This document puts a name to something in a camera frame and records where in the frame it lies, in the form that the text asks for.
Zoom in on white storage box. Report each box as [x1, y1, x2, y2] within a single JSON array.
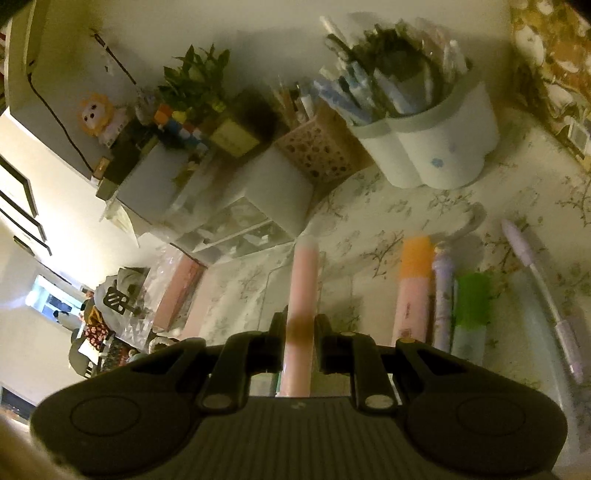
[[115, 137, 200, 219]]

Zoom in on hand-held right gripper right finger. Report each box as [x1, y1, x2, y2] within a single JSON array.
[[315, 314, 462, 412]]

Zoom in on pink lattice pen holder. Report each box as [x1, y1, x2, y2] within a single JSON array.
[[276, 105, 366, 186]]

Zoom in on floral tablecloth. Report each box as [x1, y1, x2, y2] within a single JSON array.
[[185, 124, 591, 416]]

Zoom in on square labelled plant pot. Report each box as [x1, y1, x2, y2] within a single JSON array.
[[207, 91, 279, 158]]

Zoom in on pink flat box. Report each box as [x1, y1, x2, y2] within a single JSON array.
[[151, 256, 209, 334]]

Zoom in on green potted plant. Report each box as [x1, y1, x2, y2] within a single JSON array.
[[157, 43, 232, 112]]

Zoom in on orange cap highlighter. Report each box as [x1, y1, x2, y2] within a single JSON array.
[[392, 235, 437, 348]]

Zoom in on green cap highlighter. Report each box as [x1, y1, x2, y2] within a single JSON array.
[[450, 271, 494, 366]]

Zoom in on white pen holder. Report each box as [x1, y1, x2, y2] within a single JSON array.
[[353, 85, 502, 191]]

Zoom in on colourful puzzle cube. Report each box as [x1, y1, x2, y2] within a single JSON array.
[[154, 103, 209, 149]]

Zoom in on pile of household clutter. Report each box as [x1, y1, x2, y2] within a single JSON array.
[[68, 268, 181, 372]]

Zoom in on white drawer organizer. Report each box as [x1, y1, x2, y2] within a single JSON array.
[[177, 147, 320, 260]]

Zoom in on black slotted spatula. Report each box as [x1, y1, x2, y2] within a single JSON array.
[[103, 285, 142, 320]]

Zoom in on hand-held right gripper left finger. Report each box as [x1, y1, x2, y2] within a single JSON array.
[[139, 313, 289, 412]]

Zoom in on grey small figurine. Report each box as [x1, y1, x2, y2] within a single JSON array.
[[136, 85, 160, 123]]

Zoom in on pink highlighter pen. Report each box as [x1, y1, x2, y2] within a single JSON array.
[[283, 234, 320, 398]]

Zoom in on purple patterned pen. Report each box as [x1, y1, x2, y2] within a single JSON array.
[[431, 244, 459, 355]]

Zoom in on dark flat box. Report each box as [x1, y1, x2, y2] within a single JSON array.
[[94, 133, 158, 200]]

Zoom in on bunch of blue white pens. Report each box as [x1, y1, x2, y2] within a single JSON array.
[[314, 14, 472, 128]]

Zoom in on black cable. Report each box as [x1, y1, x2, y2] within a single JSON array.
[[27, 68, 95, 178]]

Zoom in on yellow lion plush toy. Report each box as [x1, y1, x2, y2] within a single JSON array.
[[76, 91, 131, 145]]

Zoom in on purple clear barrel pen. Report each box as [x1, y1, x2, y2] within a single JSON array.
[[501, 219, 586, 385]]

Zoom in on cat pattern pouch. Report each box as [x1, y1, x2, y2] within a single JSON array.
[[508, 0, 591, 163]]

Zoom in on bunch of pencils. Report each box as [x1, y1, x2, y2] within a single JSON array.
[[271, 78, 320, 131]]

